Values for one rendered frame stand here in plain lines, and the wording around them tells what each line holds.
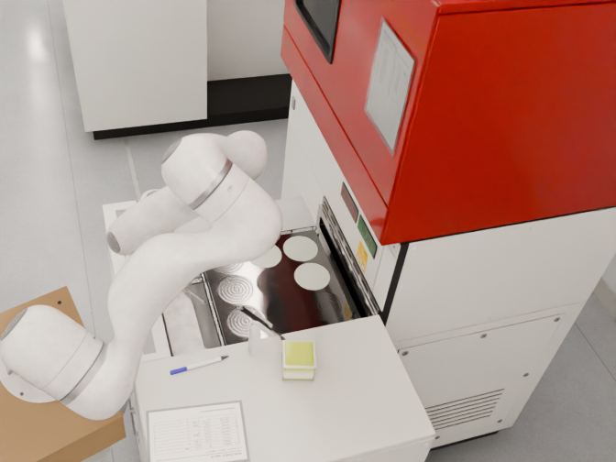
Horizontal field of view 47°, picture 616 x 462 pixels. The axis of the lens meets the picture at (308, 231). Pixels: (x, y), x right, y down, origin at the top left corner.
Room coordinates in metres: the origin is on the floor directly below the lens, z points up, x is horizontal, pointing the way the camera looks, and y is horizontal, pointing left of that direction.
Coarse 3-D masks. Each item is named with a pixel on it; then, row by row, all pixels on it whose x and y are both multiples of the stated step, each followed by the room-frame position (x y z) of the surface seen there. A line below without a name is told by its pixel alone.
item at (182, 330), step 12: (180, 300) 1.17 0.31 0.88; (168, 312) 1.13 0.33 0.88; (180, 312) 1.13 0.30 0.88; (192, 312) 1.14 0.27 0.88; (168, 324) 1.09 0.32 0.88; (180, 324) 1.09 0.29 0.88; (192, 324) 1.10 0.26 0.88; (168, 336) 1.06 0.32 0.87; (180, 336) 1.05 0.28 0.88; (192, 336) 1.06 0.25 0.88; (180, 348) 1.02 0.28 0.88; (192, 348) 1.02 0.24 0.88
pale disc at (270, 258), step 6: (270, 252) 1.37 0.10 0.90; (276, 252) 1.37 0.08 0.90; (258, 258) 1.34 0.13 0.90; (264, 258) 1.34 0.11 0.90; (270, 258) 1.35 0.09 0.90; (276, 258) 1.35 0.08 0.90; (258, 264) 1.32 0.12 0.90; (264, 264) 1.32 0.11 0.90; (270, 264) 1.33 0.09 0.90; (276, 264) 1.33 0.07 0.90
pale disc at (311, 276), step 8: (304, 264) 1.34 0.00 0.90; (312, 264) 1.35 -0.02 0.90; (296, 272) 1.31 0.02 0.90; (304, 272) 1.31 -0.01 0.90; (312, 272) 1.32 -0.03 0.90; (320, 272) 1.32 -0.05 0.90; (328, 272) 1.32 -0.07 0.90; (296, 280) 1.28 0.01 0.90; (304, 280) 1.28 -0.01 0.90; (312, 280) 1.29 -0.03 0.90; (320, 280) 1.29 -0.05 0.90; (328, 280) 1.29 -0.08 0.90; (304, 288) 1.26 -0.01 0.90; (312, 288) 1.26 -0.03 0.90; (320, 288) 1.26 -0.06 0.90
